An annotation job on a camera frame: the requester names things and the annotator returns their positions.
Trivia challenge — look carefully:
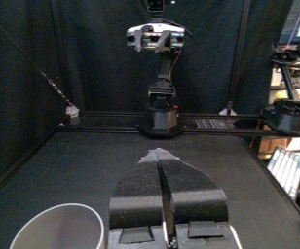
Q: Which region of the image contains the thin diagonal cable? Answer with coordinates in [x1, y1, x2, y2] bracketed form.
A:
[0, 9, 75, 107]

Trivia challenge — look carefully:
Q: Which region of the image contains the brown cardboard box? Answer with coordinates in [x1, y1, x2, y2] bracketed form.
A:
[256, 135, 288, 155]

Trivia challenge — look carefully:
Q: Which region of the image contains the black vent grille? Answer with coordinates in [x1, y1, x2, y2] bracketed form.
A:
[194, 118, 230, 131]

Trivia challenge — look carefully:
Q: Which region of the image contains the black frame post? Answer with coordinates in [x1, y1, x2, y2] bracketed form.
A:
[226, 0, 252, 115]

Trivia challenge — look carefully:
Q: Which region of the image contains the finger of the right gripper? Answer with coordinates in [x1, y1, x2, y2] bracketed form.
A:
[152, 29, 175, 54]
[132, 24, 152, 53]

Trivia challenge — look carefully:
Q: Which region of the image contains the white corner bracket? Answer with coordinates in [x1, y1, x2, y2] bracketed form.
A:
[218, 107, 238, 117]
[64, 104, 80, 119]

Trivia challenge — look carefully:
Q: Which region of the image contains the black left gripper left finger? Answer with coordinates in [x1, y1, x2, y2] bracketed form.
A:
[108, 148, 168, 249]

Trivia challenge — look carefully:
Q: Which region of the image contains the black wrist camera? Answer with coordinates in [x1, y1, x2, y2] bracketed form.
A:
[146, 0, 167, 15]

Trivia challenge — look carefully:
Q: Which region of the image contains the computer monitor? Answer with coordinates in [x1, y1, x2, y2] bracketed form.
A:
[276, 0, 300, 46]

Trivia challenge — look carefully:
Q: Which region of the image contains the yellow object on shelf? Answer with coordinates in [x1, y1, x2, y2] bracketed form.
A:
[274, 89, 300, 100]

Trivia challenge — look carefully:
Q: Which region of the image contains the white striped rack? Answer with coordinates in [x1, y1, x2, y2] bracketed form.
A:
[266, 145, 300, 200]

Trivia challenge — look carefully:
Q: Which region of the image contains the grey bowl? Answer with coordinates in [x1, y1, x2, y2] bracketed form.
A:
[8, 202, 105, 249]

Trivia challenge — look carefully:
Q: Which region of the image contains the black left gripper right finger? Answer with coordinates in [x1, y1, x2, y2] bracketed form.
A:
[156, 148, 243, 249]

